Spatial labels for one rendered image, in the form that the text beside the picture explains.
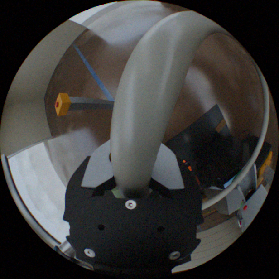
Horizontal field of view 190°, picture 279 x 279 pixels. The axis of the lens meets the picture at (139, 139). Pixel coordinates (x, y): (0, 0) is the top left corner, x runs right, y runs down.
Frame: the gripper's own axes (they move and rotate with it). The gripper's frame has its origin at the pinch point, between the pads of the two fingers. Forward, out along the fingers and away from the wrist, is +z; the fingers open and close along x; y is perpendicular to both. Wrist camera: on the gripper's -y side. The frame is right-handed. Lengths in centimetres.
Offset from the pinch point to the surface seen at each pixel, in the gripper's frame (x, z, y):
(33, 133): -486, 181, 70
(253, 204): 67, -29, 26
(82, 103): -42, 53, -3
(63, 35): -324, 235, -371
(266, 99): 36.3, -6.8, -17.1
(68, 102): -45, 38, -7
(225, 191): 33.8, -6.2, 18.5
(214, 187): 75, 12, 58
